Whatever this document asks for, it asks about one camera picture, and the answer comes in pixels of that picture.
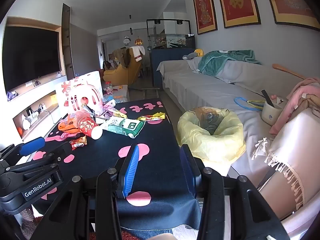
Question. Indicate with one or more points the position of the clear plastic bag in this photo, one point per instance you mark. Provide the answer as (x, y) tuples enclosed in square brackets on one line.
[(100, 109)]

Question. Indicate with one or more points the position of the purple plastic bag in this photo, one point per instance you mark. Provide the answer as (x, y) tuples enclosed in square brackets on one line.
[(11, 96)]

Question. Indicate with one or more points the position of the grey plush toy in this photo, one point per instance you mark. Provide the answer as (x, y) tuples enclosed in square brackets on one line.
[(191, 55)]

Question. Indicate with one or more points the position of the black tablecloth pink print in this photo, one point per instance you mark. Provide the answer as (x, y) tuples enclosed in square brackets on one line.
[(160, 145)]

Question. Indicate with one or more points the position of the yellow armchair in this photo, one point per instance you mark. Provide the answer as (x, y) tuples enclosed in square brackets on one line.
[(125, 76)]

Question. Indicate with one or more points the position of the plastic jar red lid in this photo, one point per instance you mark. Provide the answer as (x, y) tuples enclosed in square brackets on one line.
[(109, 87)]

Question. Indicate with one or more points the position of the yellow trash bag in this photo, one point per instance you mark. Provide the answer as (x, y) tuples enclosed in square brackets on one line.
[(225, 140)]

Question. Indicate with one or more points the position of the blue denim jeans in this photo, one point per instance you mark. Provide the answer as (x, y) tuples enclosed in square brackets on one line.
[(140, 232)]

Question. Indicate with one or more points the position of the white mug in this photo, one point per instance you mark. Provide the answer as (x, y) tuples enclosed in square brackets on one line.
[(270, 116)]

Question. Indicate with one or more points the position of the glass fish tank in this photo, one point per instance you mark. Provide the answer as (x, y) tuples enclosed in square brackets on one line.
[(172, 41)]

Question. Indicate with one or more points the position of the wooden shoehorn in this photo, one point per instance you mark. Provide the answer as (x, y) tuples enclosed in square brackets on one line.
[(285, 69)]

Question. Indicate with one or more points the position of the white wood television cabinet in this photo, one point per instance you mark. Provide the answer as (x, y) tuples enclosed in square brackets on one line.
[(47, 97)]

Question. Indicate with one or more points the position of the grey sofa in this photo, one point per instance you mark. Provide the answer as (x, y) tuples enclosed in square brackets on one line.
[(200, 87)]

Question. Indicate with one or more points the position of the dark tall wall panel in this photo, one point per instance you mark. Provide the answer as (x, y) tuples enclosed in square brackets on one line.
[(67, 42)]

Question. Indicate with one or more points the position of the yellow pink chip packet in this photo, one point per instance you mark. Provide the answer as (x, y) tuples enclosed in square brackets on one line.
[(112, 110)]

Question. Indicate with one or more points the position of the person's left forearm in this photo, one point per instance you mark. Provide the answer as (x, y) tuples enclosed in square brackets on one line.
[(25, 213)]

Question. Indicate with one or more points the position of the red knit sweater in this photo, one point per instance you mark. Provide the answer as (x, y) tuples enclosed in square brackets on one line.
[(110, 236)]

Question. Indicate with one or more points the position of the black tank light frame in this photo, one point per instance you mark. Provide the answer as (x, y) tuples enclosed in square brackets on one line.
[(157, 21)]

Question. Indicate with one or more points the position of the pink white wrapper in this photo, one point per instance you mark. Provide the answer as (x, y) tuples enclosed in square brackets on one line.
[(110, 103)]

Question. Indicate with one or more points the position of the small red wrapper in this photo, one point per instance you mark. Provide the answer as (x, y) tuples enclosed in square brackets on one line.
[(78, 143)]

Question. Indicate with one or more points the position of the white power strip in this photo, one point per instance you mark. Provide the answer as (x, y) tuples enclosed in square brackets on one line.
[(41, 108)]

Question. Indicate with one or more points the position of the black flat stick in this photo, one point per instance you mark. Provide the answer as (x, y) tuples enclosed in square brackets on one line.
[(267, 97)]

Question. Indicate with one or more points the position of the pink blanket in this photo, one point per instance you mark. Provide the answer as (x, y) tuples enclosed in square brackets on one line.
[(292, 102)]

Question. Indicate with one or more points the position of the teal blanket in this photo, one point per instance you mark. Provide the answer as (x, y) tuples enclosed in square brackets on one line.
[(215, 62)]

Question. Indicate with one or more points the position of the orange plastic bag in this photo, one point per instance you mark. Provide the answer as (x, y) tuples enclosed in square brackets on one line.
[(68, 126)]

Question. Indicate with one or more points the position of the yellow snack bag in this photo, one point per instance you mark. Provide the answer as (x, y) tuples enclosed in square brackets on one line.
[(120, 115)]

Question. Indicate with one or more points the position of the pale pink chair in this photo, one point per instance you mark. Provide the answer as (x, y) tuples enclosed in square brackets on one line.
[(277, 197)]

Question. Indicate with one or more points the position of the red framed ornament picture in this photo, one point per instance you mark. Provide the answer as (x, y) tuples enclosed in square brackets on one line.
[(292, 2)]

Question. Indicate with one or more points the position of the brown clothes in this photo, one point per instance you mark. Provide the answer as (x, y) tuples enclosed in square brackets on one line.
[(121, 57)]

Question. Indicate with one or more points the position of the black flat television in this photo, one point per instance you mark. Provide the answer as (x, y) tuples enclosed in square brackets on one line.
[(30, 57)]

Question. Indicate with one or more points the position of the low white table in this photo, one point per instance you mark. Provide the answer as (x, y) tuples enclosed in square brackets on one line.
[(122, 92)]

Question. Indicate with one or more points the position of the pink plastic toy cage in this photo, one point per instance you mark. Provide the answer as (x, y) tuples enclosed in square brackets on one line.
[(92, 96)]

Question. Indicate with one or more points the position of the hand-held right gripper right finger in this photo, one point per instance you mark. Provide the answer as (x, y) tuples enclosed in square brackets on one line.
[(187, 170)]

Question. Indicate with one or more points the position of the white wall clock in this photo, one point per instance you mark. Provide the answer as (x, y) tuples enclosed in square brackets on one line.
[(126, 40)]

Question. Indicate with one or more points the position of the green white snack bag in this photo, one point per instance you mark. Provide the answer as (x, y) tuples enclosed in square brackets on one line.
[(125, 126)]

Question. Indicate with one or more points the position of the white fringed cloth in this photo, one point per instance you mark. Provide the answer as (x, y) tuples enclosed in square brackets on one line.
[(295, 142)]

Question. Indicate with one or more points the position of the red paper cup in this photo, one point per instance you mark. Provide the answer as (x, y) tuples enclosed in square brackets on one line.
[(90, 127)]

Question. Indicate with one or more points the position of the white towel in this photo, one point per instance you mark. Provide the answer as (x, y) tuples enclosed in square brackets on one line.
[(137, 52)]

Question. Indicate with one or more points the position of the yellow red wrapper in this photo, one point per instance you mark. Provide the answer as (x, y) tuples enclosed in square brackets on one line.
[(152, 117)]

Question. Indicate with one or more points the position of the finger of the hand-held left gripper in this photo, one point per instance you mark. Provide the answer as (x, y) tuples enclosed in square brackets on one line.
[(32, 146), (50, 156)]

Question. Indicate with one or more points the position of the small wooden stool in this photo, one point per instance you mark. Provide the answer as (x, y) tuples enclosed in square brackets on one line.
[(150, 90)]

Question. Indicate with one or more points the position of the red framed calligraphy picture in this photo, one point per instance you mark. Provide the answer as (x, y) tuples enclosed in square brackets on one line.
[(236, 2)]

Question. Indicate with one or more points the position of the small black toy bicycle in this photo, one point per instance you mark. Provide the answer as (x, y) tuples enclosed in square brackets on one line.
[(37, 82)]

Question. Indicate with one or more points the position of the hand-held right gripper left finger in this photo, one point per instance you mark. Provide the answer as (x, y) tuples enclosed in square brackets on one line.
[(131, 170)]

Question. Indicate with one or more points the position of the red framed gourd picture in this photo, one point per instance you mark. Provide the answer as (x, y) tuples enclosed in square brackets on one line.
[(205, 8)]

